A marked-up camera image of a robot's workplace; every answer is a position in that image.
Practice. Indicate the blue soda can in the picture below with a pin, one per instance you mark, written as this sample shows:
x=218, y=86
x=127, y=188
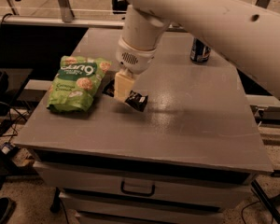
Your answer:
x=200, y=53

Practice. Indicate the black drawer handle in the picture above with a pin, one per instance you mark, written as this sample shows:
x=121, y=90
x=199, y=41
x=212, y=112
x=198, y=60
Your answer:
x=136, y=189

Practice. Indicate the grey drawer cabinet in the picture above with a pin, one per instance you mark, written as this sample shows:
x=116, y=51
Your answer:
x=196, y=141

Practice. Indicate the black rxbar chocolate bar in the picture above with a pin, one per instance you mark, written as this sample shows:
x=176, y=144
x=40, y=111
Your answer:
x=135, y=100

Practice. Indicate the metal railing post left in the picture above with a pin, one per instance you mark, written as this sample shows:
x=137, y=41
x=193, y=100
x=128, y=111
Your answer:
x=66, y=11

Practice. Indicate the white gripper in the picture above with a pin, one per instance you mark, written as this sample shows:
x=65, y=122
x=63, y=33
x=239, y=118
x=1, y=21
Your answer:
x=136, y=59

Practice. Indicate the green rice chip bag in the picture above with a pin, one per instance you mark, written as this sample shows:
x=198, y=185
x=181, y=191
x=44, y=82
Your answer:
x=76, y=83

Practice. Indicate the black shoe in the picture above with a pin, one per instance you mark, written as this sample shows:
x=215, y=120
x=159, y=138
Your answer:
x=6, y=209

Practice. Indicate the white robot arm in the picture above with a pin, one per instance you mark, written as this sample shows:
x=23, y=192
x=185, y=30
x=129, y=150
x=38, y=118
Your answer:
x=246, y=35

